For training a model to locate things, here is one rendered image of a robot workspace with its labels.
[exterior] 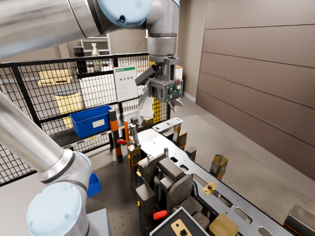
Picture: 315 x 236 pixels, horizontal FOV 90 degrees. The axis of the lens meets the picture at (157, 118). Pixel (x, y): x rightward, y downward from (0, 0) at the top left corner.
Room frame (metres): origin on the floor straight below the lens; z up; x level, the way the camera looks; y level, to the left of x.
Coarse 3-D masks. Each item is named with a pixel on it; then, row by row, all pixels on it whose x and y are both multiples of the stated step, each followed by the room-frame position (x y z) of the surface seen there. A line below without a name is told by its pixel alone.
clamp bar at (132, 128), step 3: (135, 123) 0.83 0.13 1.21; (132, 126) 0.79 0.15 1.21; (135, 126) 0.81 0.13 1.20; (138, 126) 0.81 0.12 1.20; (129, 129) 0.78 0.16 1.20; (132, 129) 0.79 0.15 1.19; (135, 129) 0.79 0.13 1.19; (132, 132) 0.80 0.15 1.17; (135, 132) 0.79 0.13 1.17; (132, 135) 0.81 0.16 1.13; (135, 135) 0.79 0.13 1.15; (135, 138) 0.79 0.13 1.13; (135, 141) 0.79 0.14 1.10; (138, 141) 0.80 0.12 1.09
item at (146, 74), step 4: (148, 68) 0.46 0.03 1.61; (152, 68) 0.44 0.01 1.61; (144, 72) 0.47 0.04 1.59; (148, 72) 0.46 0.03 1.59; (152, 72) 0.44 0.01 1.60; (156, 72) 0.44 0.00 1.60; (140, 76) 0.49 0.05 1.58; (144, 76) 0.47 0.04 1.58; (148, 76) 0.46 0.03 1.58; (136, 80) 0.50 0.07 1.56; (140, 80) 0.49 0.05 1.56; (144, 80) 0.47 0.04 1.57; (136, 84) 0.50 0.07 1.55; (140, 84) 0.50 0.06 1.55; (144, 84) 0.50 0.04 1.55
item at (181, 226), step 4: (180, 220) 0.29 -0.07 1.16; (172, 224) 0.28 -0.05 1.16; (180, 224) 0.28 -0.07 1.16; (172, 228) 0.27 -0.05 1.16; (176, 228) 0.27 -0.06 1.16; (180, 228) 0.27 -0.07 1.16; (184, 228) 0.27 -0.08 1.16; (176, 232) 0.25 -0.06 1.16; (180, 232) 0.25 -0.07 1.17; (184, 232) 0.25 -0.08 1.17; (188, 232) 0.25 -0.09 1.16
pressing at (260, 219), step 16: (144, 144) 0.89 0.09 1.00; (160, 144) 0.89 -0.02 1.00; (192, 160) 0.74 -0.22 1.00; (208, 176) 0.61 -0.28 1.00; (224, 192) 0.51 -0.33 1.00; (208, 208) 0.43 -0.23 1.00; (224, 208) 0.43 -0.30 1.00; (240, 208) 0.43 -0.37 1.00; (256, 208) 0.43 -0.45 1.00; (240, 224) 0.36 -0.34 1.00; (256, 224) 0.36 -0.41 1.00; (272, 224) 0.36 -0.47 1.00
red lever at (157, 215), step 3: (174, 207) 0.37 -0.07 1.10; (177, 207) 0.37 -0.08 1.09; (165, 210) 0.34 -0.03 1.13; (168, 210) 0.35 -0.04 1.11; (171, 210) 0.36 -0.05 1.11; (174, 210) 0.36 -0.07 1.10; (156, 213) 0.31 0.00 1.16; (159, 213) 0.32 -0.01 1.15; (162, 213) 0.32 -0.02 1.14; (165, 213) 0.33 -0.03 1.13; (168, 213) 0.34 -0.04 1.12; (153, 216) 0.31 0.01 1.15; (156, 216) 0.31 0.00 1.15; (159, 216) 0.31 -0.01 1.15; (162, 216) 0.32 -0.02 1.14; (156, 219) 0.30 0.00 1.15
